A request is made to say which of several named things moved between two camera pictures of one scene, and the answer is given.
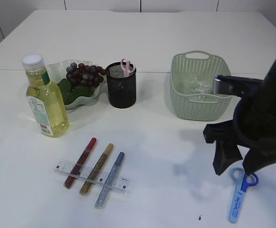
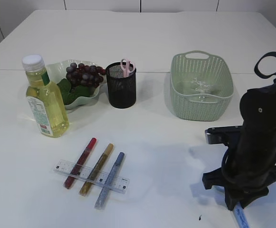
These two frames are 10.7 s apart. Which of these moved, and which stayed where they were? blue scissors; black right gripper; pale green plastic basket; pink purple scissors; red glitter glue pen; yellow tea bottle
Moved: blue scissors; black right gripper
Stayed: pale green plastic basket; pink purple scissors; red glitter glue pen; yellow tea bottle
